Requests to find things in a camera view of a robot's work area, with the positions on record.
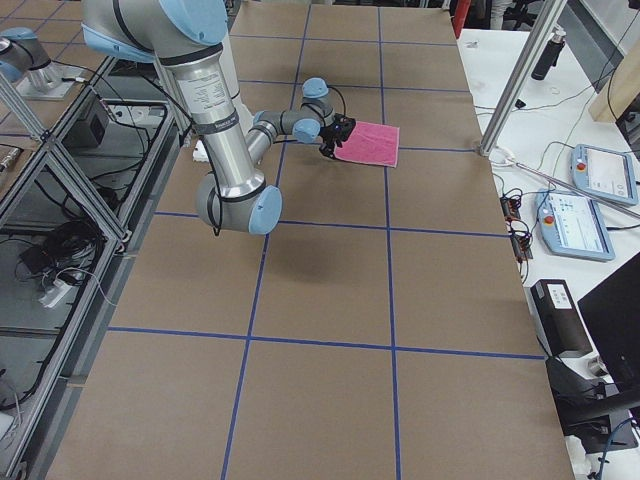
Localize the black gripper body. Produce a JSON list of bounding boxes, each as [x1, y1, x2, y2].
[[319, 114, 356, 159]]

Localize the pink towel with grey back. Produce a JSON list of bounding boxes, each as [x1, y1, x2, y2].
[[335, 121, 400, 168]]

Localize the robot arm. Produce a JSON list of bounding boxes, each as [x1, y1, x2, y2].
[[82, 1, 356, 235]]

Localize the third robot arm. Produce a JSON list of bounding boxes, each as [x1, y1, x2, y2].
[[1, 27, 51, 83]]

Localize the black bottle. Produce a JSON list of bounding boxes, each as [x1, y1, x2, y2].
[[531, 28, 566, 81]]

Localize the near teach pendant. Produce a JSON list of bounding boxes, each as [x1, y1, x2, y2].
[[535, 190, 615, 262]]

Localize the teach pendant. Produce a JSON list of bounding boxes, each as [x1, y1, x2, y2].
[[535, 190, 615, 262], [570, 144, 639, 206]]

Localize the dark brown box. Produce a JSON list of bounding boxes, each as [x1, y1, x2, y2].
[[530, 279, 593, 358]]

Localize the far teach pendant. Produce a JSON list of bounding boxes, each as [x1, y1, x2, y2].
[[570, 144, 639, 206]]

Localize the long metal rod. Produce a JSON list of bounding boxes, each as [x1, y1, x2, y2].
[[511, 162, 640, 220]]

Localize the white power strip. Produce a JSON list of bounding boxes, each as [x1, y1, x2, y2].
[[39, 279, 71, 308]]

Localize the black monitor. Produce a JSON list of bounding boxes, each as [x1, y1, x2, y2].
[[578, 254, 639, 389]]

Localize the aluminium camera mast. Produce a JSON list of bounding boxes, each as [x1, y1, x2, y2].
[[476, 0, 567, 158]]

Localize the aluminium frame rack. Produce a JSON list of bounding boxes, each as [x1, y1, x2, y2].
[[1, 59, 180, 479]]

